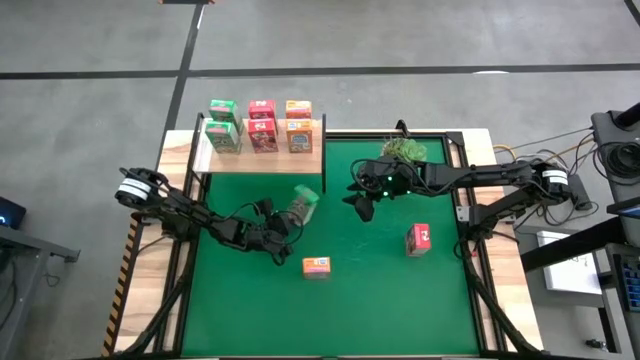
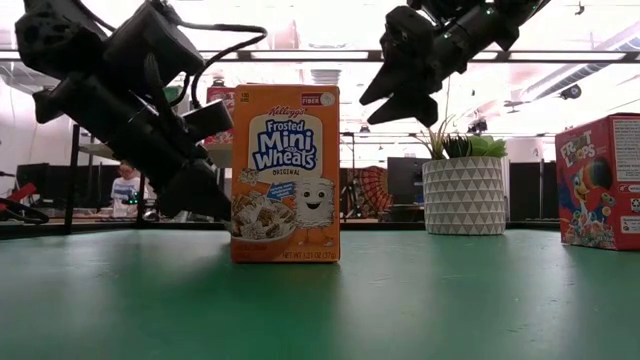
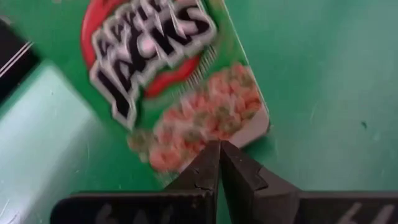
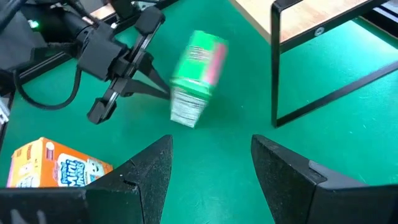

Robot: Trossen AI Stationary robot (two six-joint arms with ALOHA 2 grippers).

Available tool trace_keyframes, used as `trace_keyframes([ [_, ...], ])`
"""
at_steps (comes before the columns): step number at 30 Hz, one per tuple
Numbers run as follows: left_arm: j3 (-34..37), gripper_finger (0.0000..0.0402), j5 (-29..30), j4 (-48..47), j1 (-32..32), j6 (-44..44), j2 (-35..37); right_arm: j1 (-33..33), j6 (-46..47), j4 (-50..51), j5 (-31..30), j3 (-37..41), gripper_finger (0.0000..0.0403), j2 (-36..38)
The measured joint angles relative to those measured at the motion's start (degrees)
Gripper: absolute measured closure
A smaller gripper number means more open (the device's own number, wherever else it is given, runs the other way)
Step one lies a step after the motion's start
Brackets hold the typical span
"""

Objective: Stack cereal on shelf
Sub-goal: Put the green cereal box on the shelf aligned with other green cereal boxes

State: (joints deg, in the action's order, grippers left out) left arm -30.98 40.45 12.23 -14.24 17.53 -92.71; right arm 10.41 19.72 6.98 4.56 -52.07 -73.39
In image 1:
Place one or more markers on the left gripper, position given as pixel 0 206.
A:
pixel 265 235

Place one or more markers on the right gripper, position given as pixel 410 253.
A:
pixel 387 177

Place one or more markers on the Frosted Mini Wheats cereal box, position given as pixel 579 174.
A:
pixel 298 109
pixel 299 136
pixel 316 266

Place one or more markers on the Froot Loops cereal box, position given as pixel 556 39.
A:
pixel 262 136
pixel 262 109
pixel 419 239

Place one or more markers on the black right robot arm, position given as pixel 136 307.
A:
pixel 475 175

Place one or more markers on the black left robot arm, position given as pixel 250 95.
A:
pixel 185 215

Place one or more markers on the white geometric pot with succulent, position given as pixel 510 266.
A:
pixel 405 149

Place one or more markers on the green table mat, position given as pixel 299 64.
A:
pixel 350 310

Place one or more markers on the black stand beam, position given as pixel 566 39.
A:
pixel 570 247

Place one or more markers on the black power brick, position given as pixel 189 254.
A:
pixel 580 192

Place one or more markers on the grey side table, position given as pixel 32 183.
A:
pixel 20 260

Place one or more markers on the computer tower with blue lights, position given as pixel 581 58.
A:
pixel 12 212

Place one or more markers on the black keyboard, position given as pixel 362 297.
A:
pixel 631 282

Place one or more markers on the wooden shelf with black frame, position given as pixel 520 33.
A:
pixel 260 162

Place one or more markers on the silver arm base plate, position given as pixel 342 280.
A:
pixel 462 215

